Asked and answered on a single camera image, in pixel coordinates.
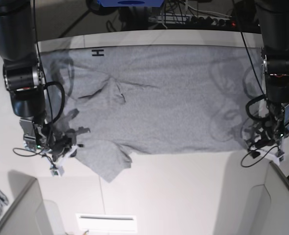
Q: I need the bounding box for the left grey partition panel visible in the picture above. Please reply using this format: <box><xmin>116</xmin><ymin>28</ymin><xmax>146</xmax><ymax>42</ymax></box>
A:
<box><xmin>0</xmin><ymin>178</ymin><xmax>54</xmax><ymax>235</ymax></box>

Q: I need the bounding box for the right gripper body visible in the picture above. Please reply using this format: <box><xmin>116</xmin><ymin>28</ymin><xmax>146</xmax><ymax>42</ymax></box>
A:
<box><xmin>20</xmin><ymin>118</ymin><xmax>77</xmax><ymax>157</ymax></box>

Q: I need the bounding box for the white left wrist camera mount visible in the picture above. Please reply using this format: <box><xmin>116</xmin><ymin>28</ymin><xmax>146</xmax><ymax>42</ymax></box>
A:
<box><xmin>240</xmin><ymin>136</ymin><xmax>285</xmax><ymax>168</ymax></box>

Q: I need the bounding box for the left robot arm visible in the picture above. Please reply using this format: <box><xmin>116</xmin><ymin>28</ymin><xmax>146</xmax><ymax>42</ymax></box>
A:
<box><xmin>245</xmin><ymin>0</ymin><xmax>289</xmax><ymax>151</ymax></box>

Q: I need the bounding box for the right grey partition panel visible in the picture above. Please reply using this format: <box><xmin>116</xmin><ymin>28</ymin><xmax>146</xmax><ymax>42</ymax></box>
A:
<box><xmin>213</xmin><ymin>162</ymin><xmax>289</xmax><ymax>235</ymax></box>

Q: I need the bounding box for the grey T-shirt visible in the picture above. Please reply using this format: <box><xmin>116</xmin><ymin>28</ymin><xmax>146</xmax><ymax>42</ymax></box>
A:
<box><xmin>41</xmin><ymin>45</ymin><xmax>262</xmax><ymax>182</ymax></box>

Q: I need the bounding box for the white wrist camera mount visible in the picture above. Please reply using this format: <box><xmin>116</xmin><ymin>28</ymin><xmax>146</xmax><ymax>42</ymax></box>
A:
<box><xmin>41</xmin><ymin>144</ymin><xmax>84</xmax><ymax>177</ymax></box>
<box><xmin>240</xmin><ymin>136</ymin><xmax>285</xmax><ymax>168</ymax></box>

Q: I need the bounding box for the blue box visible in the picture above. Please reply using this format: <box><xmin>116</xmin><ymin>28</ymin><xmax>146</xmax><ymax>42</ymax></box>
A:
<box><xmin>97</xmin><ymin>0</ymin><xmax>164</xmax><ymax>7</ymax></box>

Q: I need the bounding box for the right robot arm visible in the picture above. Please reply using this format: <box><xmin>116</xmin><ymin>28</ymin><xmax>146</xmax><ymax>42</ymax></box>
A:
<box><xmin>0</xmin><ymin>0</ymin><xmax>73</xmax><ymax>162</ymax></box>

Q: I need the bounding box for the grey partition panel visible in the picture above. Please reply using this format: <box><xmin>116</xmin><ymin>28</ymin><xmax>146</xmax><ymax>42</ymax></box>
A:
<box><xmin>0</xmin><ymin>178</ymin><xmax>54</xmax><ymax>235</ymax></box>
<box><xmin>213</xmin><ymin>162</ymin><xmax>289</xmax><ymax>235</ymax></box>

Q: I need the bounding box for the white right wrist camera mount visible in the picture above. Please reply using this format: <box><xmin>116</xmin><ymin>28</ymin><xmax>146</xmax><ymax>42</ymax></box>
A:
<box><xmin>41</xmin><ymin>144</ymin><xmax>84</xmax><ymax>177</ymax></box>

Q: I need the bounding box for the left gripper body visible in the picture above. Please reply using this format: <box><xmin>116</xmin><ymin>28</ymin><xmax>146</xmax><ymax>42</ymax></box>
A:
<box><xmin>245</xmin><ymin>100</ymin><xmax>289</xmax><ymax>152</ymax></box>

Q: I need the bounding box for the black power strip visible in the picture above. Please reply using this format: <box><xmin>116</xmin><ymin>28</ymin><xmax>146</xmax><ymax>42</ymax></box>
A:
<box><xmin>187</xmin><ymin>16</ymin><xmax>236</xmax><ymax>27</ymax></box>

